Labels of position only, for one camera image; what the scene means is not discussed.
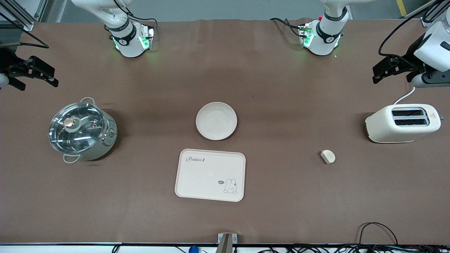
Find round cream plate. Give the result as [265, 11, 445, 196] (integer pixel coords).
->
[196, 102, 238, 141]

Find brown table mat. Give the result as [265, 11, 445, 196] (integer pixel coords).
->
[0, 18, 450, 245]

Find aluminium frame profile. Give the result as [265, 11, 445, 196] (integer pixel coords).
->
[420, 0, 450, 27]
[0, 0, 48, 32]

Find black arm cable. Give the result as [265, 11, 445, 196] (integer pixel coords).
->
[0, 13, 50, 48]
[378, 0, 444, 58]

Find steel electric cooking pot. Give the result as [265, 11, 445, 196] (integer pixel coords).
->
[48, 97, 118, 164]

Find cream rabbit print tray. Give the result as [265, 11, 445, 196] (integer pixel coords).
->
[175, 149, 246, 202]

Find cream two-slot toaster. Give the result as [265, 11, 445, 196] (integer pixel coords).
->
[365, 104, 442, 143]

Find black left base cable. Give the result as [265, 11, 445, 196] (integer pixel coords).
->
[270, 18, 303, 37]

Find black right base cable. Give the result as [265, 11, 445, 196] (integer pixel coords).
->
[116, 0, 158, 35]

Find tangled black floor cables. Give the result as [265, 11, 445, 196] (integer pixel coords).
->
[246, 244, 450, 253]

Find glass pot lid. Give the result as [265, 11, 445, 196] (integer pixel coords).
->
[49, 102, 106, 154]

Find black base cable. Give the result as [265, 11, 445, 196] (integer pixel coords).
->
[270, 18, 303, 37]
[116, 0, 158, 35]

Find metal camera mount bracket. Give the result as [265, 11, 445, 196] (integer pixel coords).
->
[218, 233, 238, 253]

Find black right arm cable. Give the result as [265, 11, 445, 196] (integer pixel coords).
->
[0, 13, 50, 48]

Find white toaster power cable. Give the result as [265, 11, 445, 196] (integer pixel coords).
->
[393, 86, 416, 105]

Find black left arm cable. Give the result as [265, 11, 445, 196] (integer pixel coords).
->
[378, 0, 444, 58]

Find looped black cable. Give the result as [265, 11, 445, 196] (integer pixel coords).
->
[358, 222, 398, 246]

